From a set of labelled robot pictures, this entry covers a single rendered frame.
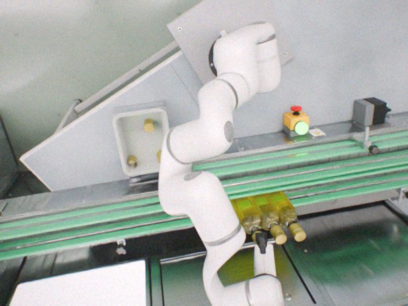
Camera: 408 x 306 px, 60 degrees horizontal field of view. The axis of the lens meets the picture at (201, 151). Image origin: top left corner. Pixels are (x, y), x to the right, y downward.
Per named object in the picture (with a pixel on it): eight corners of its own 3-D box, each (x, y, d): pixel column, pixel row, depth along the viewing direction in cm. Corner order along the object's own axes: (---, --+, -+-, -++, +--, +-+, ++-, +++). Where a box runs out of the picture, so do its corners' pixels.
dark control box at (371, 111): (351, 119, 135) (363, 127, 127) (353, 99, 131) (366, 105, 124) (371, 116, 136) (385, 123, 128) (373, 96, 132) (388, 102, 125)
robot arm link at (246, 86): (208, 114, 82) (192, 45, 76) (256, 81, 98) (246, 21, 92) (243, 115, 76) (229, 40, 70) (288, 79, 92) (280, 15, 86)
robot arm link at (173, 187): (265, 195, 75) (215, 200, 86) (223, 105, 71) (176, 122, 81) (224, 243, 64) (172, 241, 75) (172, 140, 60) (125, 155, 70)
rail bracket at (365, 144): (346, 139, 123) (369, 155, 111) (348, 119, 120) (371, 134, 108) (357, 138, 124) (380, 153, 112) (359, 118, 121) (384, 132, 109)
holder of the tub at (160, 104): (129, 178, 130) (128, 188, 123) (113, 107, 118) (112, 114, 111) (174, 170, 131) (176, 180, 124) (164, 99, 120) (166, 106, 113)
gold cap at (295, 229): (300, 221, 104) (306, 231, 100) (299, 231, 105) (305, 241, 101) (289, 223, 103) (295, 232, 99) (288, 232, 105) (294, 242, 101)
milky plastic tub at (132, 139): (125, 166, 127) (124, 177, 119) (112, 107, 117) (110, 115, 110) (172, 158, 129) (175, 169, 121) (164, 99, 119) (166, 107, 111)
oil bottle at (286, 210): (260, 195, 127) (282, 232, 107) (259, 181, 124) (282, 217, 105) (275, 192, 127) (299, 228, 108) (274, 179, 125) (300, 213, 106)
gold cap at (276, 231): (269, 235, 104) (275, 245, 100) (269, 226, 103) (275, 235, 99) (281, 234, 104) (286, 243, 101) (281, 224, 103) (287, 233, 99)
